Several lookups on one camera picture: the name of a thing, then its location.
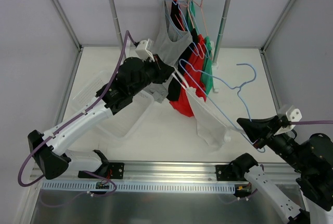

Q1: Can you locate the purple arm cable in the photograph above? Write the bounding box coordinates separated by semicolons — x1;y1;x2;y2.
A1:
17;30;138;198
287;120;333;126

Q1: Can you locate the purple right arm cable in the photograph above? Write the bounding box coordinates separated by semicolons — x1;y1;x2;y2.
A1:
287;120;333;126

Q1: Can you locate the black tank top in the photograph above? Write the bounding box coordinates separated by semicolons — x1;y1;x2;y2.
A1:
167;3;198;101

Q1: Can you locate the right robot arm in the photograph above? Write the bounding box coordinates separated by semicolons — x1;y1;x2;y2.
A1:
215;116;332;223

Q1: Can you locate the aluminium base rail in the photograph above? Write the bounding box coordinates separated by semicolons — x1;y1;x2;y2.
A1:
30;159;300;183

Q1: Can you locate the perforated cable tray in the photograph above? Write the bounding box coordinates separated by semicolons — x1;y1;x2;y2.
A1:
42;180;236;194

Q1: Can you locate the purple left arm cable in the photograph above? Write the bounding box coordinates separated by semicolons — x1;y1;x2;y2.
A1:
17;30;138;198

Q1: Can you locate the grey tank top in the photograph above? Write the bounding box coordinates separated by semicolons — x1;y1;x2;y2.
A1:
144;0;193;103

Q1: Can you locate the green tank top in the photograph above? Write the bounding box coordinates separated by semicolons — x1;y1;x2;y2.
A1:
193;6;213;94

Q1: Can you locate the blue hanger on rack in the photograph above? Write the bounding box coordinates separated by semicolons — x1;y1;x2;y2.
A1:
169;0;190;32

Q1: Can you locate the light blue wire hanger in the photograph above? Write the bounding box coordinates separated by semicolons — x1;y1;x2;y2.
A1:
179;59;257;141

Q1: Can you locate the pink hanger with green top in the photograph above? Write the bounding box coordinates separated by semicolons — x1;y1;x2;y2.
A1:
191;0;213;58

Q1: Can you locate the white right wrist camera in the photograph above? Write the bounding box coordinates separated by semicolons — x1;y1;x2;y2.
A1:
274;105;302;135

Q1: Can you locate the red tank top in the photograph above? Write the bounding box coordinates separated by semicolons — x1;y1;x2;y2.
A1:
169;34;206;117

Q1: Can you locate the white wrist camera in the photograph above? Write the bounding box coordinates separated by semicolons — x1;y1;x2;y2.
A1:
274;105;302;135
135;39;153;60

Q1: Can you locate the white plastic mesh basket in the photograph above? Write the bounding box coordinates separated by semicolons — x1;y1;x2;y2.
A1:
71;69;155;140

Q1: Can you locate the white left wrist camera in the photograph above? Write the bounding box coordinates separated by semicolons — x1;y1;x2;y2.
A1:
135;39;153;60

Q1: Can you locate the pink hanger with red top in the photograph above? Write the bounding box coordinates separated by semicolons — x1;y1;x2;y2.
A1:
171;0;211;57

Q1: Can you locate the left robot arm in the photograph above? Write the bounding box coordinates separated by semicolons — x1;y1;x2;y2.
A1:
28;55;174;180

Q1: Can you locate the blue hanger with red top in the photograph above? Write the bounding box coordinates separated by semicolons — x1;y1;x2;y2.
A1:
186;0;206;59

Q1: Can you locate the white tank top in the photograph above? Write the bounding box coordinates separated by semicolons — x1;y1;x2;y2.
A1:
172;70;238;150

